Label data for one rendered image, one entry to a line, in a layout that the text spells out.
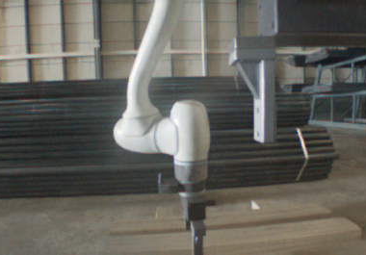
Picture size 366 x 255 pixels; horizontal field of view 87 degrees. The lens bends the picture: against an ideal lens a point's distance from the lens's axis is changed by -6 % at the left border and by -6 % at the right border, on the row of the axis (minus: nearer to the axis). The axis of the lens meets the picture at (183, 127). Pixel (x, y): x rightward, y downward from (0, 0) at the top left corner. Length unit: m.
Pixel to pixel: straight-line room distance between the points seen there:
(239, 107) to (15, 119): 1.82
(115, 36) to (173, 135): 9.27
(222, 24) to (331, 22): 9.77
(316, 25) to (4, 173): 1.98
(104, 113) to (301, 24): 1.63
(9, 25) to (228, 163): 11.01
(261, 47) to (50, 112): 1.82
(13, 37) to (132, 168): 10.30
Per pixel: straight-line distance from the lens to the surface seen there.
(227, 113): 1.75
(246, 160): 1.69
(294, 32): 0.22
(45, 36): 10.73
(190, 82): 2.23
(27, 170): 1.90
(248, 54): 0.21
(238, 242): 0.88
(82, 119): 1.83
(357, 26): 0.26
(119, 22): 9.87
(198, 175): 0.54
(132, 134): 0.58
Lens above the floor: 0.69
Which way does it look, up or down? 5 degrees down
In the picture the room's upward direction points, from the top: 2 degrees counter-clockwise
